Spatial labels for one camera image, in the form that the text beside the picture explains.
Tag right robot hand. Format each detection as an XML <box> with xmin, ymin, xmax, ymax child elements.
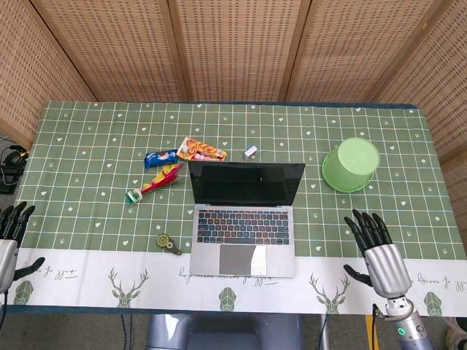
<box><xmin>343</xmin><ymin>209</ymin><xmax>412</xmax><ymax>297</ymax></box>

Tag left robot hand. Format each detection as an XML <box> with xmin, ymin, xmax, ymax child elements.
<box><xmin>0</xmin><ymin>201</ymin><xmax>46</xmax><ymax>295</ymax></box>

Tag silver laptop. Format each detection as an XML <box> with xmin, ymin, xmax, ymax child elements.
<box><xmin>188</xmin><ymin>161</ymin><xmax>306</xmax><ymax>279</ymax></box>

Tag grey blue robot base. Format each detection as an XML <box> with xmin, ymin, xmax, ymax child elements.
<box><xmin>145</xmin><ymin>313</ymin><xmax>306</xmax><ymax>350</ymax></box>

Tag woven wicker backdrop wall panels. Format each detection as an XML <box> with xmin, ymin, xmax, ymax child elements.
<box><xmin>0</xmin><ymin>0</ymin><xmax>467</xmax><ymax>234</ymax></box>

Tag light green plastic bucket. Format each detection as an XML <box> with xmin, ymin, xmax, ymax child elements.
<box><xmin>320</xmin><ymin>136</ymin><xmax>381</xmax><ymax>194</ymax></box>

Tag green grid deer tablecloth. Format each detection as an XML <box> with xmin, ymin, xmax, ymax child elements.
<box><xmin>0</xmin><ymin>101</ymin><xmax>467</xmax><ymax>317</ymax></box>

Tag olive correction tape dispenser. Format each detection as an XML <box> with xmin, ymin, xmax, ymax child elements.
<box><xmin>157</xmin><ymin>233</ymin><xmax>183</xmax><ymax>257</ymax></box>

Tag red green feather shuttlecock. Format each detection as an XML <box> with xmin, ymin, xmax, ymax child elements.
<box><xmin>124</xmin><ymin>163</ymin><xmax>185</xmax><ymax>204</ymax></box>

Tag blue cookie packet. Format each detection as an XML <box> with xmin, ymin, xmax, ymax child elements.
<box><xmin>143</xmin><ymin>149</ymin><xmax>178</xmax><ymax>169</ymax></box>

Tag orange yellow snack box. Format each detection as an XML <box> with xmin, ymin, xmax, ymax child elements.
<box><xmin>176</xmin><ymin>136</ymin><xmax>228</xmax><ymax>163</ymax></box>

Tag black equipment with cables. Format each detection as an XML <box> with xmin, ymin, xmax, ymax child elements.
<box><xmin>0</xmin><ymin>144</ymin><xmax>31</xmax><ymax>195</ymax></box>

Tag black hanging cable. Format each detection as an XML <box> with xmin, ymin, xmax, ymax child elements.
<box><xmin>120</xmin><ymin>314</ymin><xmax>134</xmax><ymax>350</ymax></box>

